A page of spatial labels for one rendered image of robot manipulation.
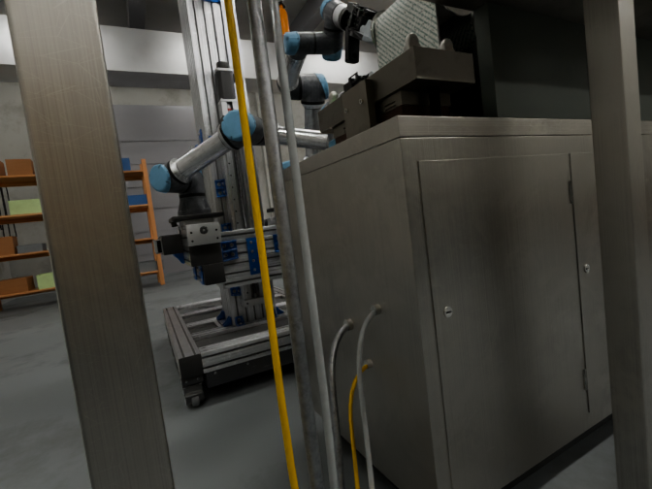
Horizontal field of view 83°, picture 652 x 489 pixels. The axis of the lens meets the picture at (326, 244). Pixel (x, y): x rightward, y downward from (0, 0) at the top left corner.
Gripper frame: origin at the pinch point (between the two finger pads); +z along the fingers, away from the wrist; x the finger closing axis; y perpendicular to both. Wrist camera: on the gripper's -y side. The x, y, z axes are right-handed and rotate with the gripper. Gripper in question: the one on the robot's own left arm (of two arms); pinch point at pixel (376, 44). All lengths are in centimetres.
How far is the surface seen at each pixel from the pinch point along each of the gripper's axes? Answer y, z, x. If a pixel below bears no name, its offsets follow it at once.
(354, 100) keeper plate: -5.3, 33.3, -26.0
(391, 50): 1.4, 13.3, -4.3
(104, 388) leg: -10, 85, -79
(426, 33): 8.6, 24.9, -4.3
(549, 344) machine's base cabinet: -41, 88, 8
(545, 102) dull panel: 3, 51, 15
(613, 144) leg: 3, 72, 9
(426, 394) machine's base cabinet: -41, 87, -30
